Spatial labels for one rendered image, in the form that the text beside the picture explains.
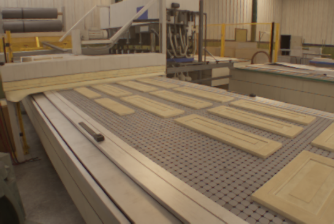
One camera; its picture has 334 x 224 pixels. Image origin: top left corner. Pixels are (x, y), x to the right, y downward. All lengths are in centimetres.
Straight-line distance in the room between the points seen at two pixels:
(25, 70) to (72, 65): 54
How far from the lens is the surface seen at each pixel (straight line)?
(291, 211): 84
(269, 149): 121
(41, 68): 281
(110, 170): 105
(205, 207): 81
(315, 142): 138
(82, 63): 292
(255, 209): 83
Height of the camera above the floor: 140
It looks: 15 degrees down
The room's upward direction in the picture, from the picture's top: straight up
